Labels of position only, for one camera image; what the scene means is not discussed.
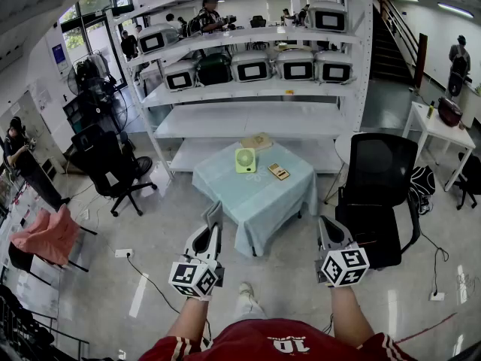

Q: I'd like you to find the grey cloth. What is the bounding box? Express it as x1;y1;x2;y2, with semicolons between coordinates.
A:
201;200;224;228

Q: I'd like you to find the dark staircase with railing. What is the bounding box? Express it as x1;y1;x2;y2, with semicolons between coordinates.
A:
371;0;428;89

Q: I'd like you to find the small green desk fan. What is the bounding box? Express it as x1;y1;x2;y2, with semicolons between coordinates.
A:
235;147;258;174

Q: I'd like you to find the dark green appliance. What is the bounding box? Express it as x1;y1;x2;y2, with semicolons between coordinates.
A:
195;53;233;86

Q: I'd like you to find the black mesh office chair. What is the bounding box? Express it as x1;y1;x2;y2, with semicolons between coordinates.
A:
334;132;422;271

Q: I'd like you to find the black floor cable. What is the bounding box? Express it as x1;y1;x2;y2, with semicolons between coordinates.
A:
126;256;182;315
419;231;450;296

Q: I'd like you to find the black backpack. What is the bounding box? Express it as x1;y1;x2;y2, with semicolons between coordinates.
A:
408;165;437;215

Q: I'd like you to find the white metal shelving unit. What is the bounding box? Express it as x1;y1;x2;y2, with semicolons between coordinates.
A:
106;0;374;182

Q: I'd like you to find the black padded office chair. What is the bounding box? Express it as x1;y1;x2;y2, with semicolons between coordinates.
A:
71;123;159;218

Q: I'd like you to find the black swivel chair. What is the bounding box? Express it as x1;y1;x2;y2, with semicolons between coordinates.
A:
452;151;481;211

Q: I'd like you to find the clothes rack with garments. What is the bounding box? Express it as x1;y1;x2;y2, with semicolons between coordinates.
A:
72;50;115;88

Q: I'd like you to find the person's left forearm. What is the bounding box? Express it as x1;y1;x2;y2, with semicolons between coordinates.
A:
160;297;212;349

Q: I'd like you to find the table with light blue tablecloth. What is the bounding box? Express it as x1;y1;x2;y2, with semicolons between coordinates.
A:
192;140;319;258

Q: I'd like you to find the white rectangular side table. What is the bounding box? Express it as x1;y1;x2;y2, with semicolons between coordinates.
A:
401;101;477;193

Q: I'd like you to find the group of white appliances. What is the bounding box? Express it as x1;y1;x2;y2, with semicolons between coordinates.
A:
136;1;355;93

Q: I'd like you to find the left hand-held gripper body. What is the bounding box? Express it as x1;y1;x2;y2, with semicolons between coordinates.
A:
168;252;225;299

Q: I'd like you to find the person's leg with white shoe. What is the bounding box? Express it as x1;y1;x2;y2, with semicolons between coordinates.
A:
232;281;268;321

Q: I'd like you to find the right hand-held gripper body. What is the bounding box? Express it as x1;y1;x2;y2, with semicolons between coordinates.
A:
314;241;371;288

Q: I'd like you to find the small tan calculator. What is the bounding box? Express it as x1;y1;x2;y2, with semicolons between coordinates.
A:
267;162;291;181

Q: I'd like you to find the person's right forearm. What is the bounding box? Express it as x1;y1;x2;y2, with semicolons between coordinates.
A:
329;285;377;349

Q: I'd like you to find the person's red shirt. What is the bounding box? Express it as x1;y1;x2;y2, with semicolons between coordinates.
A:
138;317;417;361

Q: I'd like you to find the chair with pink cushion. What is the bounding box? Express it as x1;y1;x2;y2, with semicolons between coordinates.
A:
8;204;98;275

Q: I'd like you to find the black pedestal fan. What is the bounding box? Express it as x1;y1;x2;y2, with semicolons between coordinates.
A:
66;64;129;135

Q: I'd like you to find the black metal rack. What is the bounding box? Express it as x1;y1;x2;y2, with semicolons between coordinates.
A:
0;283;92;361

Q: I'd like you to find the dark red rice cooker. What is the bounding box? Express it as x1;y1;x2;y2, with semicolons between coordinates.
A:
437;96;464;128

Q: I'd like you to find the round white table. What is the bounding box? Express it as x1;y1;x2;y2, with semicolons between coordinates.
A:
334;132;355;167

